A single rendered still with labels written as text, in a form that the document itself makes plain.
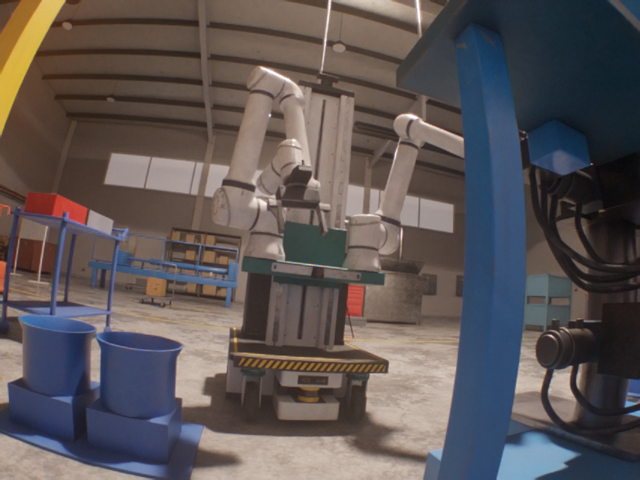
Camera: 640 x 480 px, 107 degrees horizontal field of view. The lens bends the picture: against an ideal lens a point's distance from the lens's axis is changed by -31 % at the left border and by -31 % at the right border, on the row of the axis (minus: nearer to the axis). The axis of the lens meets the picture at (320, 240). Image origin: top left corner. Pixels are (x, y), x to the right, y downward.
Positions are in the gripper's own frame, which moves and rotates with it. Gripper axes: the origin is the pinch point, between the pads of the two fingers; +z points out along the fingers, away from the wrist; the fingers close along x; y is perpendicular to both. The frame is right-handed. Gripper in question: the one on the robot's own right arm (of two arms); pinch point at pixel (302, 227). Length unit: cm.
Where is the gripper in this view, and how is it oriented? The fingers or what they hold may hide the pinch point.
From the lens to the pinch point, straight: 101.5
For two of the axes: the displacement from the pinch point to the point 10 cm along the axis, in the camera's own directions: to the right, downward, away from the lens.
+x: -9.1, -0.4, -4.1
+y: -3.7, 5.0, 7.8
